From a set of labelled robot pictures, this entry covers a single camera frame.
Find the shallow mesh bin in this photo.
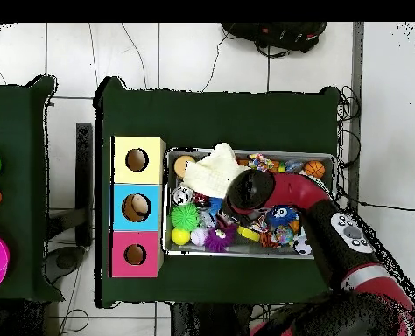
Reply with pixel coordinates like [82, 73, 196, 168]
[162, 148, 336, 261]

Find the wooden box with three holes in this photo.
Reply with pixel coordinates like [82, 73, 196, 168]
[109, 135, 167, 279]

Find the cream yellow cloth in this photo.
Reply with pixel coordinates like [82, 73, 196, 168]
[182, 142, 250, 200]

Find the crushed silver can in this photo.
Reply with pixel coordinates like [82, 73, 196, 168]
[171, 185, 194, 207]

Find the pale orange foam ball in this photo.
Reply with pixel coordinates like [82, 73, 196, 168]
[172, 155, 196, 179]

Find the green spiky ball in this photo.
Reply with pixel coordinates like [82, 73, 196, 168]
[170, 202, 201, 232]

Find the white baseball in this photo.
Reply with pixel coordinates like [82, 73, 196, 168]
[190, 227, 209, 247]

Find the purple spiky toy with eyes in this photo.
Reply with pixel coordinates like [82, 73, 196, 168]
[203, 225, 237, 253]

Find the colourful knotted cloth toy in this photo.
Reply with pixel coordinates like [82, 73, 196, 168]
[247, 152, 274, 172]

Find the yellow ball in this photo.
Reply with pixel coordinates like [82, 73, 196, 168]
[171, 227, 192, 247]

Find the blue spiky toy with eyes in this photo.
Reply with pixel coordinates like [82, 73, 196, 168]
[265, 205, 300, 228]

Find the dark green tablecloth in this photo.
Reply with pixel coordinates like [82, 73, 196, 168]
[94, 75, 341, 309]
[0, 74, 66, 303]

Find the small orange basketball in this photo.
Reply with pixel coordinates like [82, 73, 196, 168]
[303, 159, 327, 180]

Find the small soccer ball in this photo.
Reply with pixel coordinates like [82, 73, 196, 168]
[292, 237, 313, 256]

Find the black stand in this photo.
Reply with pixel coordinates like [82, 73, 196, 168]
[44, 122, 95, 285]

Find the black backpack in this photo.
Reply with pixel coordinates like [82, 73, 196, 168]
[221, 22, 328, 59]

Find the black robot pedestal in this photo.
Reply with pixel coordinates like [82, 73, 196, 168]
[170, 302, 254, 336]

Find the black floor cable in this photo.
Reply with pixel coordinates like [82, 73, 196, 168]
[336, 186, 415, 214]

